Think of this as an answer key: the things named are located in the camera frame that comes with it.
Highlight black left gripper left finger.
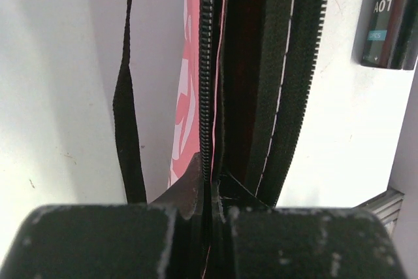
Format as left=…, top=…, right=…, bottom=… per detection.
left=6, top=152, right=205, bottom=279

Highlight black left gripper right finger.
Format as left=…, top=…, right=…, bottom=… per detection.
left=210, top=174, right=408, bottom=279

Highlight pink racket bag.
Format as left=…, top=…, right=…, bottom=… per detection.
left=112, top=0, right=334, bottom=208

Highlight black shuttlecock tube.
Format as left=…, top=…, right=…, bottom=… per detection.
left=361, top=0, right=417, bottom=71

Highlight right aluminium frame post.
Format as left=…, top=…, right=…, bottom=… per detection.
left=359, top=187, right=404, bottom=238

